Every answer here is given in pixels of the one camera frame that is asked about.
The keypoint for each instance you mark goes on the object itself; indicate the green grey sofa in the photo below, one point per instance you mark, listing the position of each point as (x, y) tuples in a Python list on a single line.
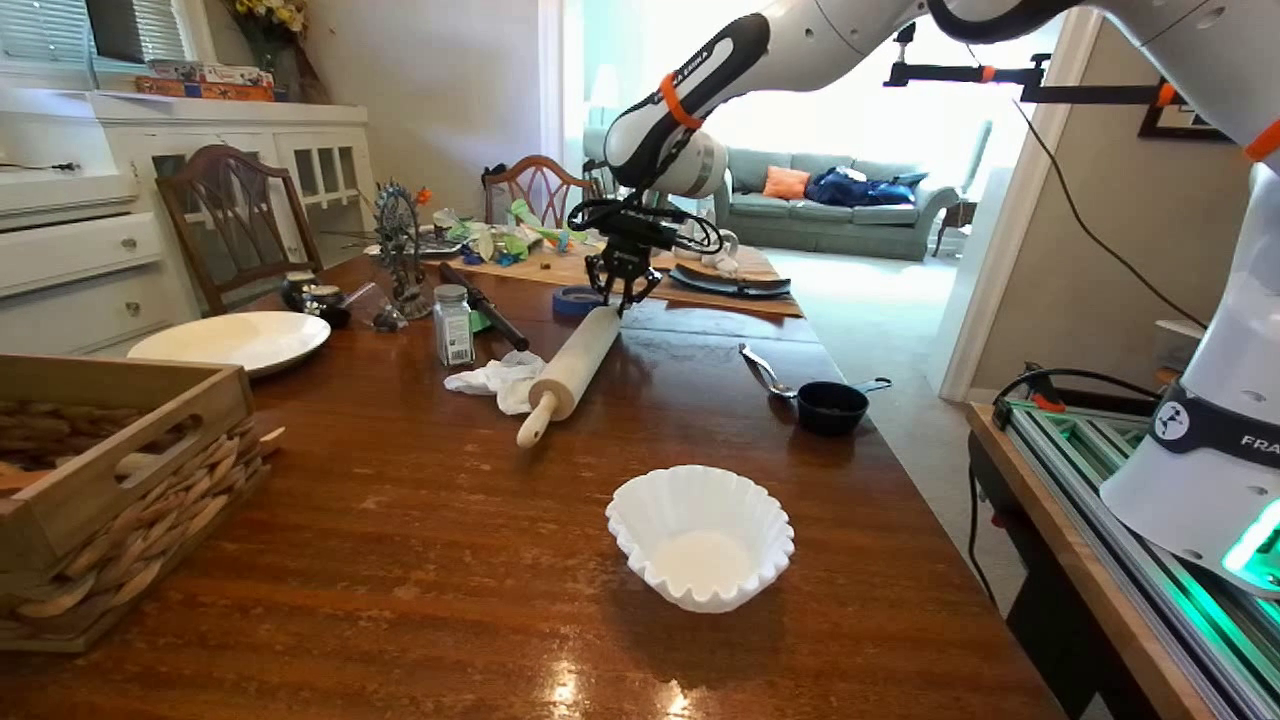
[(830, 201)]

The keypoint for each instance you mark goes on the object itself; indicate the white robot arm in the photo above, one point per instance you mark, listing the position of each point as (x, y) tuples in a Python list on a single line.
[(1206, 472)]

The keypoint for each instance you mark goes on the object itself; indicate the glass spice jar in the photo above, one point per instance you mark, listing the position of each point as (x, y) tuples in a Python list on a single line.
[(452, 325)]

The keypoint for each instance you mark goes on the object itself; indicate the wooden rolling pin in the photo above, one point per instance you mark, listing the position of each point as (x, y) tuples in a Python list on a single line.
[(562, 387)]

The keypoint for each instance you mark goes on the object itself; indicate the woven wooden basket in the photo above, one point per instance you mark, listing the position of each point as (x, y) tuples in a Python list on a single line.
[(114, 472)]

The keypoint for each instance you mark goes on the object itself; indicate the black measuring scoop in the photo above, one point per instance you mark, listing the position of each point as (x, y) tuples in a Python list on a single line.
[(830, 411)]

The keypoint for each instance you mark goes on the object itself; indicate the white crumpled napkin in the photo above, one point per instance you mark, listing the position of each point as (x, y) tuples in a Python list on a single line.
[(504, 380)]

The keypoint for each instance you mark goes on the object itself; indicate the metal figurine ornament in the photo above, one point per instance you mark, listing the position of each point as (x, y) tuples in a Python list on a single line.
[(399, 237)]

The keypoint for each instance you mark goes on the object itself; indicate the silver metal spoon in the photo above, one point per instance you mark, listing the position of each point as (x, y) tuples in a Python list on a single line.
[(764, 374)]

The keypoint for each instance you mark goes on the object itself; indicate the white paper coffee filter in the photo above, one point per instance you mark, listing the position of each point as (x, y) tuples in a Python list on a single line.
[(702, 536)]

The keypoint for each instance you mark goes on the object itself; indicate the white ceramic plate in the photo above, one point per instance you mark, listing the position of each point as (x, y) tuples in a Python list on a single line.
[(256, 341)]

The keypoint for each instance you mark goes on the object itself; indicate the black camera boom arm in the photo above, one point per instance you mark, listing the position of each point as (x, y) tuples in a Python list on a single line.
[(1031, 82)]

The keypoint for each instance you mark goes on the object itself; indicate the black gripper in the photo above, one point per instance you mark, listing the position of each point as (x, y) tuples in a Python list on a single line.
[(628, 237)]

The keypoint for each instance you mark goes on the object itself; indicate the wooden cutting board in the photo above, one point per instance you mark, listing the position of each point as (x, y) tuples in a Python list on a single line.
[(737, 266)]

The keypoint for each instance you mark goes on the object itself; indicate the blue tape roll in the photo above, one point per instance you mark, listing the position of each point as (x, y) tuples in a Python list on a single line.
[(571, 305)]

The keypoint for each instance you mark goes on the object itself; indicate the dark wooden chair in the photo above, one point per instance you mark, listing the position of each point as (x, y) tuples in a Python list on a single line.
[(237, 220)]

